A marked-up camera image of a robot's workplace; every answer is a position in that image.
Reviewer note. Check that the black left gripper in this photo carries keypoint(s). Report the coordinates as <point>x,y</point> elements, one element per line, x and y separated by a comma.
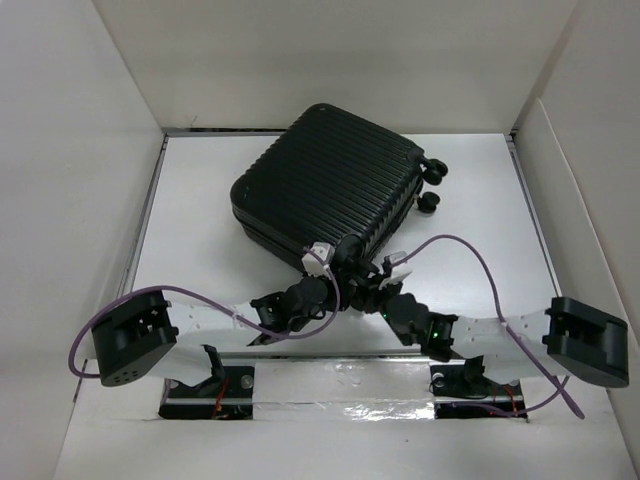
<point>343,286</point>

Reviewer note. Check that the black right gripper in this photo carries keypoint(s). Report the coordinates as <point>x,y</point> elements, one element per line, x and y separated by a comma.
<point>372,294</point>

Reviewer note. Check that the black hard-shell suitcase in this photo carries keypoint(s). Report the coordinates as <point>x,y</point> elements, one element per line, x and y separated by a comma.
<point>329,176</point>

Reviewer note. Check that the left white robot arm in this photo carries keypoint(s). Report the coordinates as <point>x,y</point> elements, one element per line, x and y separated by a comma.
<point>172,333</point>

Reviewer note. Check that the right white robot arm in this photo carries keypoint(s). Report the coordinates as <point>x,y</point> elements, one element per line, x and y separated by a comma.
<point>568,338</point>

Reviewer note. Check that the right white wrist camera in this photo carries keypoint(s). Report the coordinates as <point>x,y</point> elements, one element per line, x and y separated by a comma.
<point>395,269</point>

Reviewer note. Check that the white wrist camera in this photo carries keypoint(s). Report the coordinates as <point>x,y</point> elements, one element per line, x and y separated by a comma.
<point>395,269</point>
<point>317,258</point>

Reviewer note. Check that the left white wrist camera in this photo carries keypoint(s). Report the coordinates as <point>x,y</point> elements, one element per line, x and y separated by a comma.
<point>317,258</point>

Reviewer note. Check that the silver mounting rail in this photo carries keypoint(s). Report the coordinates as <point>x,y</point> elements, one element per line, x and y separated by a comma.
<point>364,389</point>

